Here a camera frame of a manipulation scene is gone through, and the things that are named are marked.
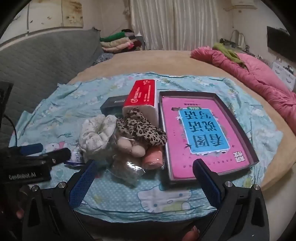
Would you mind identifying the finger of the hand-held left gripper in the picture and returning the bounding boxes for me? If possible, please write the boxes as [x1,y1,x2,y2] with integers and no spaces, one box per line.
[37,148,72,167]
[9,143,43,156]

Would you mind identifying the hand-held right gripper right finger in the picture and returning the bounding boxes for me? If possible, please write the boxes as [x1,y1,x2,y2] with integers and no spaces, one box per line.
[192,159,270,241]

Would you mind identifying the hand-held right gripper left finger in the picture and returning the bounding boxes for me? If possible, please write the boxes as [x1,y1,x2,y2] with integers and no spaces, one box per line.
[22,159,102,241]

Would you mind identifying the dark shallow box tray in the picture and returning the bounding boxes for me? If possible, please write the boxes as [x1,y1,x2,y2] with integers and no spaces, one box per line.
[158,91,259,188]

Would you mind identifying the person's right hand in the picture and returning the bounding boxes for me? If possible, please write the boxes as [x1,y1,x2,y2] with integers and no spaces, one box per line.
[183,226,200,241]

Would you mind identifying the small white blue packet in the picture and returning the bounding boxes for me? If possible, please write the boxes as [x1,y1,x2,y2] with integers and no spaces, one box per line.
[64,149,85,166]

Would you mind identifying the small packaged plush toy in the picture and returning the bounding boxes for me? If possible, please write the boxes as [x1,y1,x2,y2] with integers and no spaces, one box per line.
[79,115,117,160]

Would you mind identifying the cartoon cat printed blanket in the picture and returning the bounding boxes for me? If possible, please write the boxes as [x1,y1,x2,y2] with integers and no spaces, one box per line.
[9,72,284,216]

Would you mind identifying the bagged beige plush toy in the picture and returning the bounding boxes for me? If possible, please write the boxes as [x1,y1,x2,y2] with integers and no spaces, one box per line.
[116,136,147,157]

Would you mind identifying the pink rolled cloth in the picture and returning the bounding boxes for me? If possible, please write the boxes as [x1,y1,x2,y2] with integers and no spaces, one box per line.
[142,146,166,169]

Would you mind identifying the dark blue box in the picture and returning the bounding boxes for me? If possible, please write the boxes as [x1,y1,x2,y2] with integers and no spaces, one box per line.
[100,95,129,116]

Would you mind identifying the leopard print cloth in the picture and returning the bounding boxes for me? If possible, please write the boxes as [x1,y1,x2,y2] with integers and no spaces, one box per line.
[116,109,168,147]

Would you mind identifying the grey quilted headboard cushion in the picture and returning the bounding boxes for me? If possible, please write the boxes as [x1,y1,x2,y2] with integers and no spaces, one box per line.
[0,29,104,149]

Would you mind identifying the red tissue pack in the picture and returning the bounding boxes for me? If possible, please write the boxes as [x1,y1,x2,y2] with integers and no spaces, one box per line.
[122,79,160,127]

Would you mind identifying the dark floral cloth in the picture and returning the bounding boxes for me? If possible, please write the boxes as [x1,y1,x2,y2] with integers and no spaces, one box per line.
[92,53,114,66]

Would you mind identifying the pink quilt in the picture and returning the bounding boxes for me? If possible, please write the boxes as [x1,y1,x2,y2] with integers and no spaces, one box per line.
[191,46,296,130]

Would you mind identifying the stack of folded clothes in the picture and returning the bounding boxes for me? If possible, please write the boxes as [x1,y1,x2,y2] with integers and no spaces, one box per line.
[99,29,145,54]

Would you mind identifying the tan bed mattress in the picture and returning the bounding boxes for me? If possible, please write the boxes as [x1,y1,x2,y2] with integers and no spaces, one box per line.
[67,50,296,193]

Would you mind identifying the green cloth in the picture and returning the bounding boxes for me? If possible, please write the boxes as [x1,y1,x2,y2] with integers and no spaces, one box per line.
[213,42,245,67]

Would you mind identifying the white drawer cabinet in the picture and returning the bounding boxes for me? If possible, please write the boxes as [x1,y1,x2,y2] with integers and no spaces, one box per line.
[270,59,296,91]

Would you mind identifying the white pleated curtain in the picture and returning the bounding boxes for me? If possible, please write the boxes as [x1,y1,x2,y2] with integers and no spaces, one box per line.
[129,0,219,51]

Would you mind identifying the white air conditioner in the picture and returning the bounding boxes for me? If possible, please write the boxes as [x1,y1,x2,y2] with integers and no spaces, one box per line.
[231,0,257,10]

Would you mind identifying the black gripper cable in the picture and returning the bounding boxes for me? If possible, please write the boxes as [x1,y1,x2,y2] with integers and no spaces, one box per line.
[2,115,18,145]

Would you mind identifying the floral wall painting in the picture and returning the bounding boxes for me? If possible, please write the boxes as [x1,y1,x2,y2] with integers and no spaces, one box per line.
[0,0,84,35]

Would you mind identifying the white arched frame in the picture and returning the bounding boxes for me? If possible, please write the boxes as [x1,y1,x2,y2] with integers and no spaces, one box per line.
[231,30,246,48]

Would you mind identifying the black wall television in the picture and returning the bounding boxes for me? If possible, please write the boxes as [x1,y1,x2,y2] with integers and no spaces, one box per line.
[267,26,290,52]

